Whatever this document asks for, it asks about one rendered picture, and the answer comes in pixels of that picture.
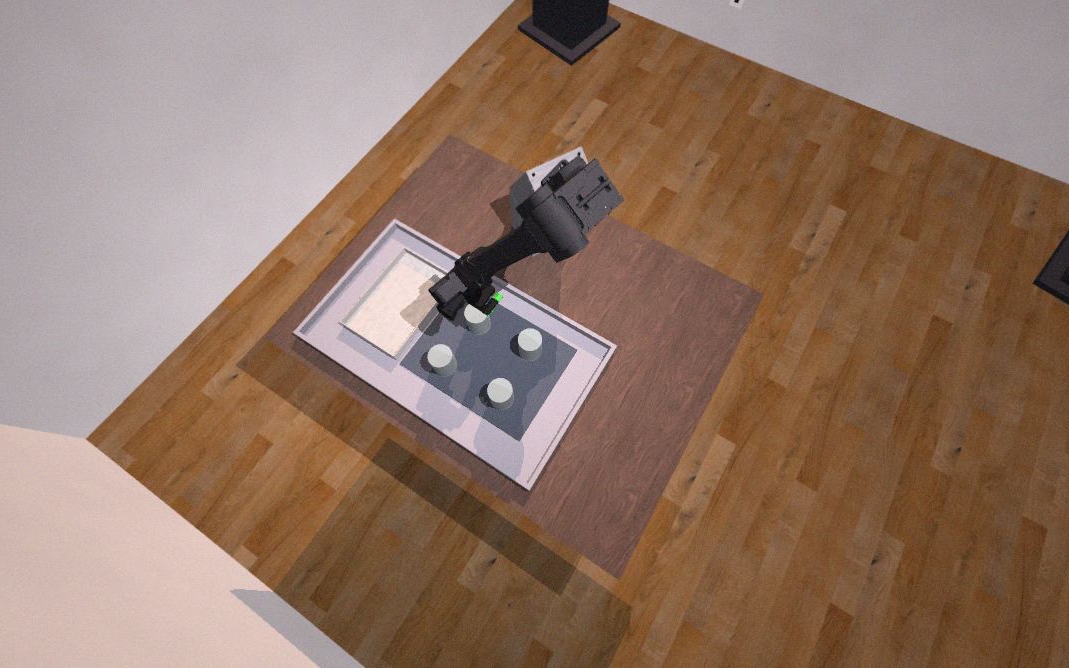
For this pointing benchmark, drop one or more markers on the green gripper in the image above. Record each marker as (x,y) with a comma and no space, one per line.
(490,306)

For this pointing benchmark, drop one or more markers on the clear glass jar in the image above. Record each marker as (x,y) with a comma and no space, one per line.
(500,393)
(442,360)
(530,344)
(478,322)

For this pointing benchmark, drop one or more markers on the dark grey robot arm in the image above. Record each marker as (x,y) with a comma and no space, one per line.
(569,212)

